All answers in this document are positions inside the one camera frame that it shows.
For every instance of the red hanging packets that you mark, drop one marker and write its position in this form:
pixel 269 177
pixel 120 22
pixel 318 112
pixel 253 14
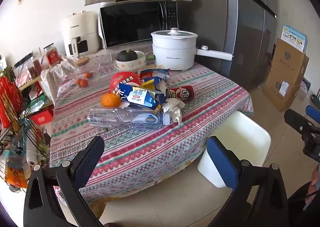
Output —
pixel 10 99

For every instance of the person's right hand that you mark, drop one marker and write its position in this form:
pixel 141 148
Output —
pixel 316 178

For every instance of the yellow blue snack wrapper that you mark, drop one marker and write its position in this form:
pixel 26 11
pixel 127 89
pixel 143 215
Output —
pixel 150 84

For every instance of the person's right forearm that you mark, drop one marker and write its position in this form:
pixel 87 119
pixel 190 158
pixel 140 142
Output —
pixel 303 207

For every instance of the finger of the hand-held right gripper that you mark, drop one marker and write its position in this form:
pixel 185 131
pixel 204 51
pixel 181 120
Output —
pixel 313 112
pixel 298 120

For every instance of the white plastic bin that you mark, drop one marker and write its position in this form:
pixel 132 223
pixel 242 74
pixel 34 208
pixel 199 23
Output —
pixel 240 139

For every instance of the orange drink bottle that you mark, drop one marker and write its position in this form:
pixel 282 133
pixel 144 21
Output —
pixel 16 177

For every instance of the striped patterned tablecloth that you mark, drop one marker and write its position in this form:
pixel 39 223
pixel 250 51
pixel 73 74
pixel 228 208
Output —
pixel 140 152

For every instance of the clear plastic bag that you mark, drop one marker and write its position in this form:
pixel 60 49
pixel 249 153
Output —
pixel 75 71

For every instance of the dark green squash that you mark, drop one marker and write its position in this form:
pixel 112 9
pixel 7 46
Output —
pixel 127 56

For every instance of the white floral tablecloth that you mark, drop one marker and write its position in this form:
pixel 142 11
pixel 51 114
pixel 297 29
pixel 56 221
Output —
pixel 57 76

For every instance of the brown cardboard box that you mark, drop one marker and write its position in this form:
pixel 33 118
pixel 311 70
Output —
pixel 288 63
pixel 278 94

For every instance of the crumpled white tissue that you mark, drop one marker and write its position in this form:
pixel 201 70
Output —
pixel 173 109

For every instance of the green vegetable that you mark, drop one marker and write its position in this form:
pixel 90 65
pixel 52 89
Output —
pixel 150 56

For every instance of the blue white printed box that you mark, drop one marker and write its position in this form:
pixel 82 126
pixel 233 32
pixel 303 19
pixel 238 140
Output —
pixel 293 35

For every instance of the white electric cooking pot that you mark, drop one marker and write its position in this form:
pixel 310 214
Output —
pixel 173 51

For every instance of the red box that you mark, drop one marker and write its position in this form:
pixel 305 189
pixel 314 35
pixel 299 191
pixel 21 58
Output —
pixel 42 118

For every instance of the clear plastic bottle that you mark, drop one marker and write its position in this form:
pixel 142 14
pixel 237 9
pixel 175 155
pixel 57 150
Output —
pixel 125 118

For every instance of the white flower print plate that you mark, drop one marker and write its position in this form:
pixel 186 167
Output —
pixel 125 69

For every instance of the red label jar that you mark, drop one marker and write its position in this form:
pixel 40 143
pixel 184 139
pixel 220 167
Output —
pixel 52 55

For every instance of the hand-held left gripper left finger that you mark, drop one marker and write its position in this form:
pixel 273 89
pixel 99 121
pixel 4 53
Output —
pixel 87 163

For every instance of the grey refrigerator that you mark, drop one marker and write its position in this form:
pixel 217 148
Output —
pixel 235 24

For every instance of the blue milk carton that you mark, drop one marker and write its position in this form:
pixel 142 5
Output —
pixel 138 97

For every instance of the white flower print bowl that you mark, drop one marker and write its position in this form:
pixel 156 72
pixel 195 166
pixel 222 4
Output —
pixel 135 64

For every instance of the black microwave oven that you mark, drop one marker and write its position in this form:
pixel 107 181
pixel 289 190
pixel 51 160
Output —
pixel 132 25

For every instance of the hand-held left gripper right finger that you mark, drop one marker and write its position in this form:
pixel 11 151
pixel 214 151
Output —
pixel 222 164

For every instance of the glass jar red contents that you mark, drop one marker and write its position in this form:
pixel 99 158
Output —
pixel 35 68

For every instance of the red instant noodle bowl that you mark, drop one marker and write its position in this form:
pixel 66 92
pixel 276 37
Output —
pixel 123 80

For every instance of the orange peel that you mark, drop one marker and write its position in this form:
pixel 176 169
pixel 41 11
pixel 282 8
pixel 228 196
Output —
pixel 110 100

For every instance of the red drink can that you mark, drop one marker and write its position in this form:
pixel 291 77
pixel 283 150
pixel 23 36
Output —
pixel 181 94

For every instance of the cream air fryer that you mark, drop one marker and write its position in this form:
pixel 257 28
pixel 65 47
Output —
pixel 80 33

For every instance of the round wooden lid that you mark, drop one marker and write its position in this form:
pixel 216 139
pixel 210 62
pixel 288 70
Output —
pixel 82 61

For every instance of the small tangerine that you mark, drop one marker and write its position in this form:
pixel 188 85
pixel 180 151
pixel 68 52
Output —
pixel 77 81
pixel 88 75
pixel 84 82

